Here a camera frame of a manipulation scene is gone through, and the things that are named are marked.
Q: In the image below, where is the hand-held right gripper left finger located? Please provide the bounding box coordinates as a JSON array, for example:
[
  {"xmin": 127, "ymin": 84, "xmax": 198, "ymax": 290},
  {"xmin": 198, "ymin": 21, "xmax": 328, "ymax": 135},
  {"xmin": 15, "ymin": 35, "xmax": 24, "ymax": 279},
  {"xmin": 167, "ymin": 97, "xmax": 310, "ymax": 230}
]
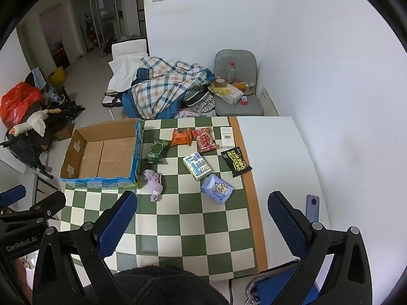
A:
[{"xmin": 33, "ymin": 191, "xmax": 138, "ymax": 305}]

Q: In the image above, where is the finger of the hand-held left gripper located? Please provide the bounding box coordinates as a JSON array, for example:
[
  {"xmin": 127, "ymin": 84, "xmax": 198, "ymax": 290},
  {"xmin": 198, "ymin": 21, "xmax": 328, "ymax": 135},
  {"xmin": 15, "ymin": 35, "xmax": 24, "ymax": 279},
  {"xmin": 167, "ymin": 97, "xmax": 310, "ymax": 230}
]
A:
[
  {"xmin": 0, "ymin": 191, "xmax": 66, "ymax": 226},
  {"xmin": 0, "ymin": 184, "xmax": 26, "ymax": 208}
]

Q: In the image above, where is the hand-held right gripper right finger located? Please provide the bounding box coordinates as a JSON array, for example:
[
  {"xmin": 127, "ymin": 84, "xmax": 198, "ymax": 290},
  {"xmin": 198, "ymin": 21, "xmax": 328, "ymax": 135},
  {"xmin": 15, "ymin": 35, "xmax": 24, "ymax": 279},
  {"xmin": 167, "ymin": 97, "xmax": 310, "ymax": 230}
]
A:
[{"xmin": 268, "ymin": 191, "xmax": 373, "ymax": 305}]

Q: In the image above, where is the purple fleece cloth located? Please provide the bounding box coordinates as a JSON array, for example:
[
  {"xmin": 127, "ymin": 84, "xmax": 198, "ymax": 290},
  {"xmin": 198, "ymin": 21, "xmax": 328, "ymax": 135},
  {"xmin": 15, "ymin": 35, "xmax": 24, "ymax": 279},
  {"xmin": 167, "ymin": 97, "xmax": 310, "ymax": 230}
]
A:
[{"xmin": 141, "ymin": 170, "xmax": 163, "ymax": 203}]

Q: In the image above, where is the printed cardboard box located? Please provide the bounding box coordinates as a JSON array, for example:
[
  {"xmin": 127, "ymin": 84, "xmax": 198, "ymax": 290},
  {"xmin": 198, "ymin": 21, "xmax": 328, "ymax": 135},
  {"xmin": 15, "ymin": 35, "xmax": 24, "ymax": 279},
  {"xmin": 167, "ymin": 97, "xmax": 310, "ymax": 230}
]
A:
[{"xmin": 60, "ymin": 118, "xmax": 144, "ymax": 190}]

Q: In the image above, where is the blue smartphone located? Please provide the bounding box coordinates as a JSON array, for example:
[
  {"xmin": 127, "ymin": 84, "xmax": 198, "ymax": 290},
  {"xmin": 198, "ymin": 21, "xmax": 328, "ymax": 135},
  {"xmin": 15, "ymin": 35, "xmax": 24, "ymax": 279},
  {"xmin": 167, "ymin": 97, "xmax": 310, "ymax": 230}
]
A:
[{"xmin": 306, "ymin": 194, "xmax": 320, "ymax": 221}]

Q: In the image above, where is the black stroller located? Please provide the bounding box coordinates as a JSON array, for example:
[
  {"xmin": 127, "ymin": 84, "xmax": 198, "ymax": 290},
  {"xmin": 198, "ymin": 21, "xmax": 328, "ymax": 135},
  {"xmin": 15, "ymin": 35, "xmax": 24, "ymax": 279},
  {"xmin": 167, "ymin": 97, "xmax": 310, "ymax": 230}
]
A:
[{"xmin": 0, "ymin": 100, "xmax": 86, "ymax": 180}]

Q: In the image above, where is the blue chair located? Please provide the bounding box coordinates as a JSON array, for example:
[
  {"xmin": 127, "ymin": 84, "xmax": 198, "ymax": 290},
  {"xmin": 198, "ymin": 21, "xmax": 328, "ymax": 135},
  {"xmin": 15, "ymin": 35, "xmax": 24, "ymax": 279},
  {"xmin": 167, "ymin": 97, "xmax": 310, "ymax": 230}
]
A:
[{"xmin": 245, "ymin": 259, "xmax": 319, "ymax": 305}]

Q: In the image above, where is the green white checkered table mat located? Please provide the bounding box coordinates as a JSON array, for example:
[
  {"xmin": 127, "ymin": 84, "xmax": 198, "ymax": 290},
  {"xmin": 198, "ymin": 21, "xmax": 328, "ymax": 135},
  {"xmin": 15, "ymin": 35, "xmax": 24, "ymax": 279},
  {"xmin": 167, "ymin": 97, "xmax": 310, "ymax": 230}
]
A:
[{"xmin": 60, "ymin": 116, "xmax": 268, "ymax": 282}]

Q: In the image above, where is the white goose plush toy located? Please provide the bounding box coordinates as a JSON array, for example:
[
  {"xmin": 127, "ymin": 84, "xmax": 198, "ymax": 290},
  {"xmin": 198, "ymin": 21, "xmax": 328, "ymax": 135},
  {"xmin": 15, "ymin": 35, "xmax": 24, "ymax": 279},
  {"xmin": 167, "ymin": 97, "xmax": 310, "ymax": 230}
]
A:
[{"xmin": 9, "ymin": 109, "xmax": 61, "ymax": 138}]

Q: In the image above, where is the light blue star tissue pack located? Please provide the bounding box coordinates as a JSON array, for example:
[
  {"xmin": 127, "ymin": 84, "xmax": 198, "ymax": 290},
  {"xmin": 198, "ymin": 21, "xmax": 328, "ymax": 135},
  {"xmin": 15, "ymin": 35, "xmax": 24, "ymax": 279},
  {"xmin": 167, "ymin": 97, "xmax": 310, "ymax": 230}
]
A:
[{"xmin": 200, "ymin": 174, "xmax": 235, "ymax": 204}]

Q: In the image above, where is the black wipes packet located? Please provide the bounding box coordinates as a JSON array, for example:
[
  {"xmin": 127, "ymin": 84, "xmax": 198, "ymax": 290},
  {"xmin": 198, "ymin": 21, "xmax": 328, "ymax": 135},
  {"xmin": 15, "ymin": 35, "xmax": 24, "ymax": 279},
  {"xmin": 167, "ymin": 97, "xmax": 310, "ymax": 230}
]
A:
[{"xmin": 221, "ymin": 146, "xmax": 253, "ymax": 178}]

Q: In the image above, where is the green snack packet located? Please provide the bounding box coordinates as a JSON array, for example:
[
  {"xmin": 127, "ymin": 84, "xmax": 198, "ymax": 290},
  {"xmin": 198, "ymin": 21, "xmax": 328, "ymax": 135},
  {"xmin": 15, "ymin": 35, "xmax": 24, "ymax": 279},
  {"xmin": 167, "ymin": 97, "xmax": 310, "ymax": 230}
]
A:
[{"xmin": 146, "ymin": 139, "xmax": 170, "ymax": 164}]

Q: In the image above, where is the dark fleece clothing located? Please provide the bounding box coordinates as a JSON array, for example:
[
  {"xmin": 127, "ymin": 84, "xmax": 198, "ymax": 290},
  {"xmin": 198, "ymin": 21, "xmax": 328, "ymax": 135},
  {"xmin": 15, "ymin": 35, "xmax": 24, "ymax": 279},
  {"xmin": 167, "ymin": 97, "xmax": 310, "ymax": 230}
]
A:
[{"xmin": 114, "ymin": 265, "xmax": 231, "ymax": 305}]

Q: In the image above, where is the red plastic bag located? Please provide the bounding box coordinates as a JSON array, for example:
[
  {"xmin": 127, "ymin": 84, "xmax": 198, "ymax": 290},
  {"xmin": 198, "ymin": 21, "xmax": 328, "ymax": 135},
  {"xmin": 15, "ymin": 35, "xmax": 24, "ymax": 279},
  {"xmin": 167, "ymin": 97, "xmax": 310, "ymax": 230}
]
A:
[{"xmin": 1, "ymin": 82, "xmax": 43, "ymax": 125}]

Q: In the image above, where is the white blue tissue pack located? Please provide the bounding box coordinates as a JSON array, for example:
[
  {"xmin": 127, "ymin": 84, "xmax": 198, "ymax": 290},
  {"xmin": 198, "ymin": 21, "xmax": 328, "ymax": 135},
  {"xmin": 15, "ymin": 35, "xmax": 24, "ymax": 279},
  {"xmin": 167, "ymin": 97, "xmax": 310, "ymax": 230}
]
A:
[{"xmin": 183, "ymin": 152, "xmax": 213, "ymax": 182}]

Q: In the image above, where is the orange snack packet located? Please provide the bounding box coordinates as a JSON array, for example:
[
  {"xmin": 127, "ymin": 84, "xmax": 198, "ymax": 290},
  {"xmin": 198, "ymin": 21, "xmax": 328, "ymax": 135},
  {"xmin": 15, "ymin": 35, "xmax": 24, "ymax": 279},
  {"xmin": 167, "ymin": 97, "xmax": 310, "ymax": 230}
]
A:
[{"xmin": 171, "ymin": 128, "xmax": 193, "ymax": 147}]

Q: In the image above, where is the small white flat box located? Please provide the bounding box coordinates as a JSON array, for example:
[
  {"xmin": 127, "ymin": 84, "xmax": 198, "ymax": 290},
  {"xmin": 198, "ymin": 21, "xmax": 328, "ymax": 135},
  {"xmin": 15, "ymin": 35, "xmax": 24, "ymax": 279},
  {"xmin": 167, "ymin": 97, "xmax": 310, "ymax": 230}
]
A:
[{"xmin": 220, "ymin": 127, "xmax": 235, "ymax": 148}]

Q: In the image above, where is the red snack packet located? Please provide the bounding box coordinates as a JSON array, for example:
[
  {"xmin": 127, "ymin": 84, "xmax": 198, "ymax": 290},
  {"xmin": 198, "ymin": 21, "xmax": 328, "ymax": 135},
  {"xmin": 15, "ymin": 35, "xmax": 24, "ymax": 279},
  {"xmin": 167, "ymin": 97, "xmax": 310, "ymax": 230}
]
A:
[{"xmin": 192, "ymin": 127, "xmax": 220, "ymax": 154}]

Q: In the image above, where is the white leaning panel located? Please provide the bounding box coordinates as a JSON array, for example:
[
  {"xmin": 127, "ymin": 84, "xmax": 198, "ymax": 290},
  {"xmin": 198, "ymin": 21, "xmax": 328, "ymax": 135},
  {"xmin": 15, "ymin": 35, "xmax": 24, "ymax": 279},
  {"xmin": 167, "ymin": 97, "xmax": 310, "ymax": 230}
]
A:
[{"xmin": 261, "ymin": 86, "xmax": 280, "ymax": 117}]

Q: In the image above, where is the yellow bucket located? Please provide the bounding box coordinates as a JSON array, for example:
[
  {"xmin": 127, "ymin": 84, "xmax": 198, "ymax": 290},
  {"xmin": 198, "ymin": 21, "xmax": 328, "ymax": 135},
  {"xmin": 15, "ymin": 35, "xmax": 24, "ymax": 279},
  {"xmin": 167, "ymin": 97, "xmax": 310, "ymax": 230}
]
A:
[{"xmin": 48, "ymin": 67, "xmax": 67, "ymax": 86}]

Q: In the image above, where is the white paper package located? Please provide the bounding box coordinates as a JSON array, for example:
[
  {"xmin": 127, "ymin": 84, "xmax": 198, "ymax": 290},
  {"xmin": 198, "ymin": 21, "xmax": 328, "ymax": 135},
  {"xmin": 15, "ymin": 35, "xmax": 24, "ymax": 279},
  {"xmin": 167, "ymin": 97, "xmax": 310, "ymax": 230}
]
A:
[{"xmin": 208, "ymin": 84, "xmax": 244, "ymax": 105}]

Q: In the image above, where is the plaid blanket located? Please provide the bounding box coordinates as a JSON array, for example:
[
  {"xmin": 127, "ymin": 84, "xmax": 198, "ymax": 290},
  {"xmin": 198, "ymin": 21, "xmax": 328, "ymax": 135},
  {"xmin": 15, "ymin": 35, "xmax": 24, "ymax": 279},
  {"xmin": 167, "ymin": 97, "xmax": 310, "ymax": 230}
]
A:
[{"xmin": 122, "ymin": 56, "xmax": 217, "ymax": 119}]

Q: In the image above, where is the black white patterned bag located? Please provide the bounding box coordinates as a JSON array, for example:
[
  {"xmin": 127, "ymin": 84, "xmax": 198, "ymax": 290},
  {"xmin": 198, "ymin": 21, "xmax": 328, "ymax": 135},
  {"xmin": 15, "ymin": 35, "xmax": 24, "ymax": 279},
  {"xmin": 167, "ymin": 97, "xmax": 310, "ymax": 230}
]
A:
[{"xmin": 182, "ymin": 87, "xmax": 217, "ymax": 114}]

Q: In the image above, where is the white cloth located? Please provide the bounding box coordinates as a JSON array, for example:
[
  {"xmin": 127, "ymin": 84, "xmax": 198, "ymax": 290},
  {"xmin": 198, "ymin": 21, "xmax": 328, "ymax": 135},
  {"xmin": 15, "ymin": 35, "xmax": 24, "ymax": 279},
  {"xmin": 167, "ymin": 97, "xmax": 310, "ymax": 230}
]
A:
[{"xmin": 107, "ymin": 54, "xmax": 150, "ymax": 93}]

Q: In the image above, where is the grey padded chair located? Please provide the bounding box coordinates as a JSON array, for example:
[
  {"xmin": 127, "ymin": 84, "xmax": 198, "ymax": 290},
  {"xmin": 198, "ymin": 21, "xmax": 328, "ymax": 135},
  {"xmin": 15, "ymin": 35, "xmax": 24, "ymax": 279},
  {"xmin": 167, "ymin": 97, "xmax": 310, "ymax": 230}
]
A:
[{"xmin": 214, "ymin": 50, "xmax": 265, "ymax": 117}]

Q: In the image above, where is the white chair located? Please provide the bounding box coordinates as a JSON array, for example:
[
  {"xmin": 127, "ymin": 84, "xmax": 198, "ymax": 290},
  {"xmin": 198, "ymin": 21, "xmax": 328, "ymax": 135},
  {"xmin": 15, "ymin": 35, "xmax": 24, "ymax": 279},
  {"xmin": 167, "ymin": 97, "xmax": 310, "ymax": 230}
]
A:
[{"xmin": 102, "ymin": 39, "xmax": 149, "ymax": 120}]

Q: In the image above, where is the sliding glass door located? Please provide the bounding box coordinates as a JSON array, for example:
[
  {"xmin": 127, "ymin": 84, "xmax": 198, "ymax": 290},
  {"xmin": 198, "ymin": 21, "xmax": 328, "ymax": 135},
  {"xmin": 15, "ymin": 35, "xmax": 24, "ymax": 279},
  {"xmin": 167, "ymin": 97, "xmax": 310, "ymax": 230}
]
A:
[{"xmin": 70, "ymin": 0, "xmax": 125, "ymax": 58}]

